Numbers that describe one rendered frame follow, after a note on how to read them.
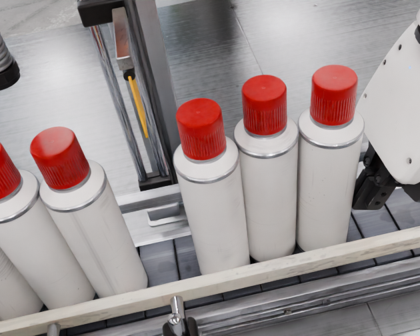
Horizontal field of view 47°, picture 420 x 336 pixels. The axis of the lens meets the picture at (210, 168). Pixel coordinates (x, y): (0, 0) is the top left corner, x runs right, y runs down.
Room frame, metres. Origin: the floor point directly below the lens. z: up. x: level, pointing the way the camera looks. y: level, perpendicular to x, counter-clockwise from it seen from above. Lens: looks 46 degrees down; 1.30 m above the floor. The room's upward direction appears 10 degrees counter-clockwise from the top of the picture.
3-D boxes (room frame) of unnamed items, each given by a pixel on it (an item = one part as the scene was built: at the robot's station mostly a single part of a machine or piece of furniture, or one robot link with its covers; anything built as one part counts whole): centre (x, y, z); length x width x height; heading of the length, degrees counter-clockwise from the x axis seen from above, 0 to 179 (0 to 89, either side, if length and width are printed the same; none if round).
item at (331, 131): (0.27, -0.10, 0.98); 0.05 x 0.05 x 0.20
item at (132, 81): (0.28, 0.04, 1.09); 0.03 x 0.01 x 0.06; 4
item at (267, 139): (0.28, -0.05, 0.98); 0.05 x 0.05 x 0.20
